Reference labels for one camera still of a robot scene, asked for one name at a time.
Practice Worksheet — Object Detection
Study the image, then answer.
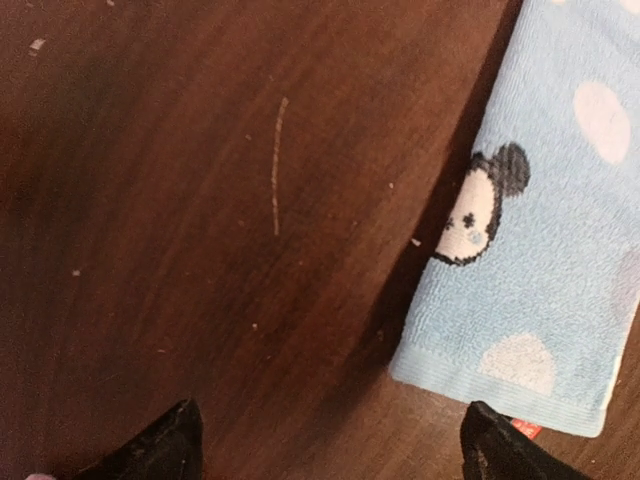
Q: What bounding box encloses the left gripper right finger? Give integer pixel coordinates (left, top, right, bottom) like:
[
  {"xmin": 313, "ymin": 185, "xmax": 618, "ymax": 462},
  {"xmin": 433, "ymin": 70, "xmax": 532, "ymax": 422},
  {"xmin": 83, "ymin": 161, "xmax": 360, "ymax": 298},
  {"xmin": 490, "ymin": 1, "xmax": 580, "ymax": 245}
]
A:
[{"xmin": 460, "ymin": 401, "xmax": 589, "ymax": 480}]

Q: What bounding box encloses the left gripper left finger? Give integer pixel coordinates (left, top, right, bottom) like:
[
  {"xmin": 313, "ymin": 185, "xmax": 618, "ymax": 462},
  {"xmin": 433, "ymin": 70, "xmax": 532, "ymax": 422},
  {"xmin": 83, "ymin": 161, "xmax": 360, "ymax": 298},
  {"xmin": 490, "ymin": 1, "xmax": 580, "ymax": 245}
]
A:
[{"xmin": 74, "ymin": 399, "xmax": 203, "ymax": 480}]

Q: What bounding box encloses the blue polka dot towel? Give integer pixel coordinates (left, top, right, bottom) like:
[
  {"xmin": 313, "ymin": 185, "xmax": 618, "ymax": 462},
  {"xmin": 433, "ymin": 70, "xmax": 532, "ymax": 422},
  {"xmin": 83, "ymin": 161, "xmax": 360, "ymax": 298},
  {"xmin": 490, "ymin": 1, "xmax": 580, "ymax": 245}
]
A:
[{"xmin": 390, "ymin": 1, "xmax": 639, "ymax": 438}]

